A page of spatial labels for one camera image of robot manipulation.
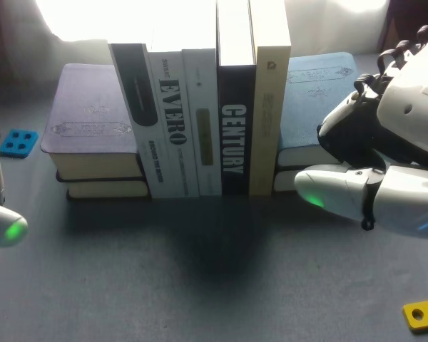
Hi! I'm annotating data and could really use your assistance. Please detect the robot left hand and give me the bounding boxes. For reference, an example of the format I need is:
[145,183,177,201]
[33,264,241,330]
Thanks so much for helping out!
[0,126,29,249]

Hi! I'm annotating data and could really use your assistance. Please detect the blue square four-hole block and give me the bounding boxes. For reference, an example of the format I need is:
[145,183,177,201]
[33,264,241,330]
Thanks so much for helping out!
[0,130,39,158]

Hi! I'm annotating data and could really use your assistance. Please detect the dark cover book cream pages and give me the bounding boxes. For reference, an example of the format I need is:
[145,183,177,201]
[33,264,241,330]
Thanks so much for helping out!
[56,170,151,200]
[272,164,345,193]

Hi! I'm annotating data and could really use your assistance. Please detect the grey table cloth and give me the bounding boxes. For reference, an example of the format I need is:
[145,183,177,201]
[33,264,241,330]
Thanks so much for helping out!
[0,38,428,342]

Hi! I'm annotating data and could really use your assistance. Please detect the purple hardcover book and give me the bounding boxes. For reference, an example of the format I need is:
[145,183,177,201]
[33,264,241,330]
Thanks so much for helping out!
[40,63,146,181]

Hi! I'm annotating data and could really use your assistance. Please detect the white book bold black lettering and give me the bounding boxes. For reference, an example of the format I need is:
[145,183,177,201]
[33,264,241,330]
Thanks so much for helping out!
[148,49,200,200]

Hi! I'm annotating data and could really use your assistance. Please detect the white curtain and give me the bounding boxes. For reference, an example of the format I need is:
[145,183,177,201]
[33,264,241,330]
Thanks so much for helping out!
[0,0,389,90]

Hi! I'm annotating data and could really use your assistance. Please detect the pale grey book gold label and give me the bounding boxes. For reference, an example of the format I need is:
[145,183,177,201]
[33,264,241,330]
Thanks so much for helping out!
[181,48,223,198]

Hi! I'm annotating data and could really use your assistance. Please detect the light blue hardcover book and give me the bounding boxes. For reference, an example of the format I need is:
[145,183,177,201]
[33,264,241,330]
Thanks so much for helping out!
[277,52,358,167]

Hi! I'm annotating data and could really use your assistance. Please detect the yellow two-hole block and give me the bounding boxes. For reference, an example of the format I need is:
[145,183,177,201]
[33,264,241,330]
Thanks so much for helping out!
[402,299,428,334]

